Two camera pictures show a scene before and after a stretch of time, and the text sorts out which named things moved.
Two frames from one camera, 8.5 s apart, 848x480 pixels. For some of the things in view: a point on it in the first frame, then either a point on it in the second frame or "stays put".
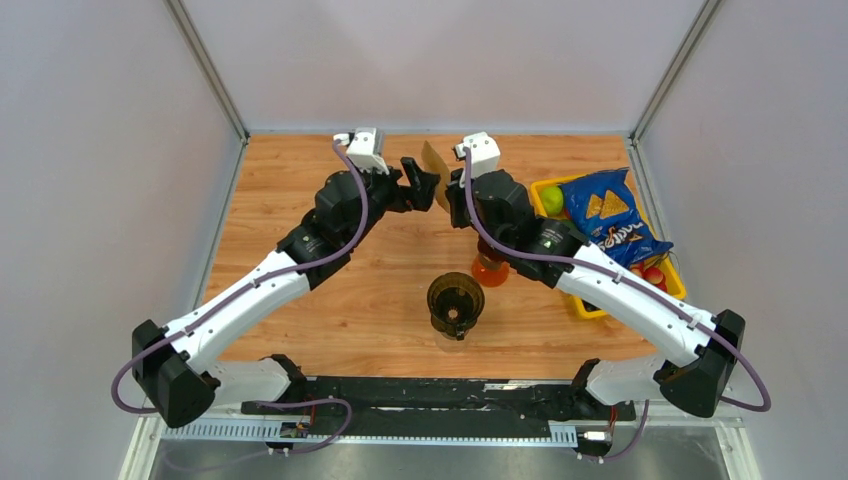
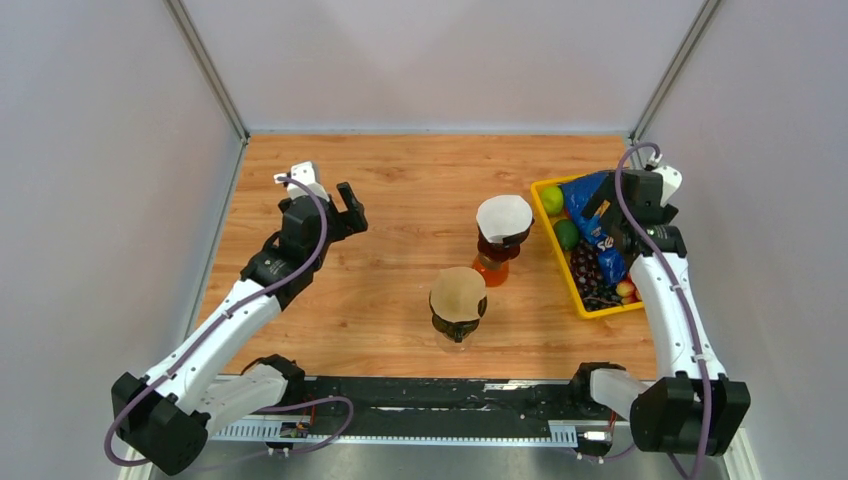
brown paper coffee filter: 436,164 -> 455,294
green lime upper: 552,198 stays put
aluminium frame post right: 701,23 stays put
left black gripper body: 397,198 -> 336,226
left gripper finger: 423,184 -> 356,221
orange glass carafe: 489,273 stays put
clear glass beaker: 450,345 stays put
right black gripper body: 458,205 -> 611,213
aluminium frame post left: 195,40 stays put
